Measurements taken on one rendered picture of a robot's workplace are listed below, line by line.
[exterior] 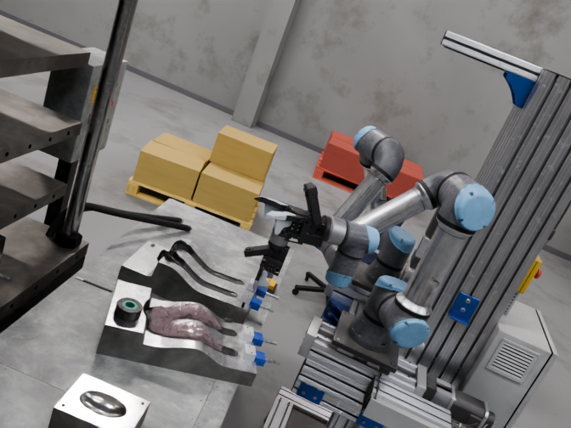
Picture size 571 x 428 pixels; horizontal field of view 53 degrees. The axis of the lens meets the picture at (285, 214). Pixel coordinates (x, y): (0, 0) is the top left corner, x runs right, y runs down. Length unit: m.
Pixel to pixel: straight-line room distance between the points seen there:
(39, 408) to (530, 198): 1.55
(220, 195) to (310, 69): 3.89
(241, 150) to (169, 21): 4.24
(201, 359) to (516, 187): 1.13
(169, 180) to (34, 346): 3.12
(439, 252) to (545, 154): 0.48
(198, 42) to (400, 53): 2.87
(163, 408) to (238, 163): 3.49
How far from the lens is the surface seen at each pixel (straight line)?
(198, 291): 2.16
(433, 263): 1.71
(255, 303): 2.18
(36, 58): 1.90
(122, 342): 1.86
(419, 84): 8.15
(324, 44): 8.25
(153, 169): 4.84
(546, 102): 1.92
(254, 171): 5.02
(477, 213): 1.65
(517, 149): 1.95
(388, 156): 2.11
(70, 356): 1.87
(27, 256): 2.32
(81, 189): 2.31
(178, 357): 1.88
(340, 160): 7.06
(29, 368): 1.81
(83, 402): 1.66
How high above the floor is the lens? 1.99
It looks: 21 degrees down
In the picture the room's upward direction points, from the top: 22 degrees clockwise
